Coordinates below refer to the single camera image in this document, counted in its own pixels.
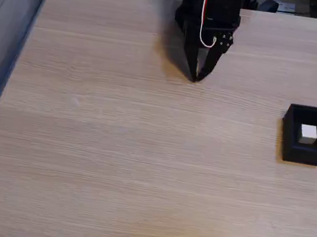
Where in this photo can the white block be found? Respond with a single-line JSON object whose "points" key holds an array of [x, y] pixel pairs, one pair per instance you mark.
{"points": [[308, 132]]}

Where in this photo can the black open box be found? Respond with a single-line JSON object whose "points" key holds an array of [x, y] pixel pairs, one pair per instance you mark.
{"points": [[303, 155]]}

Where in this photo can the dark blue pouch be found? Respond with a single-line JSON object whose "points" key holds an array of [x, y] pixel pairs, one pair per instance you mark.
{"points": [[268, 5]]}

